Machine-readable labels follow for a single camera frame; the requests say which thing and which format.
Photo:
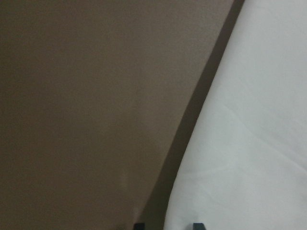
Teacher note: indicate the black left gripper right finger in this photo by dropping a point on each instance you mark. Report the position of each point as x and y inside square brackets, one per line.
[198, 226]

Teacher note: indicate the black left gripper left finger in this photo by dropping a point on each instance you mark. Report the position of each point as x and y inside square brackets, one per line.
[139, 226]

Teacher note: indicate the white long-sleeve printed shirt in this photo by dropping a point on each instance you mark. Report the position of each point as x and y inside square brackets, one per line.
[245, 167]

